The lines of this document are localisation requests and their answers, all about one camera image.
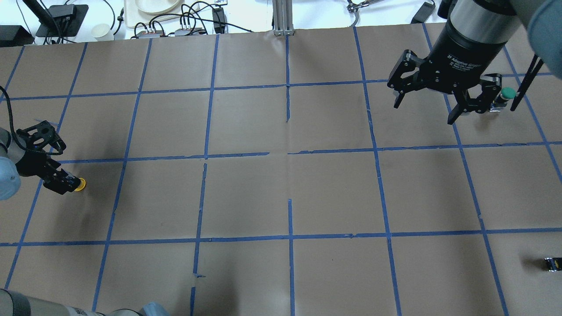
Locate aluminium frame post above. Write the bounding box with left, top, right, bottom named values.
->
left=272, top=0, right=295, bottom=36

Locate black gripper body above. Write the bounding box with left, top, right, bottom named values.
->
left=13, top=132, right=55, bottom=178
left=424, top=20, right=510, bottom=94

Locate red push button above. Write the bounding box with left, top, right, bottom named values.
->
left=544, top=257, right=562, bottom=272

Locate green push button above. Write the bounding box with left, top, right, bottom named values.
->
left=489, top=87, right=517, bottom=113

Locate black power adapter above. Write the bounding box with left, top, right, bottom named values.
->
left=410, top=0, right=436, bottom=24

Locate yellow push button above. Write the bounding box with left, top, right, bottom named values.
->
left=64, top=176, right=86, bottom=192

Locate white paper cup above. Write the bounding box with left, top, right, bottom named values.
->
left=90, top=24, right=115, bottom=42

